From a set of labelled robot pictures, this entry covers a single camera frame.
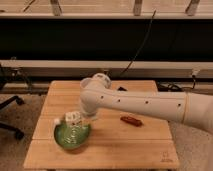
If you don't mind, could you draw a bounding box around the white plastic cup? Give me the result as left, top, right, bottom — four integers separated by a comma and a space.
80, 78, 91, 89

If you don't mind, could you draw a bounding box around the black floor cable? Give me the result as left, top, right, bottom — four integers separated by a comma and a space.
157, 74, 198, 93

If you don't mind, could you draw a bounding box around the black smartphone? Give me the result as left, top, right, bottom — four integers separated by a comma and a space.
117, 87, 127, 91

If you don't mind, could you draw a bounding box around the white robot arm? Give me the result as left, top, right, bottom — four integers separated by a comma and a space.
79, 73, 213, 135

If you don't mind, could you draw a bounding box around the clear bottle with white label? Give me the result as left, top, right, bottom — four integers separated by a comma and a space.
54, 111, 82, 129

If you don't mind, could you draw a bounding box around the brown chocolate bar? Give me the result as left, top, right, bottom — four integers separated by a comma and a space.
120, 116, 143, 127

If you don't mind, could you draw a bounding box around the black office chair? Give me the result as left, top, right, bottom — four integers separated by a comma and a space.
0, 64, 26, 141

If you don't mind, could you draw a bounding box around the black hanging cable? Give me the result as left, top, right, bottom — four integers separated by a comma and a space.
119, 9, 157, 77

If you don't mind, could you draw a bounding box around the green ceramic bowl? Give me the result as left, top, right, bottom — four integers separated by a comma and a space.
54, 123, 91, 150

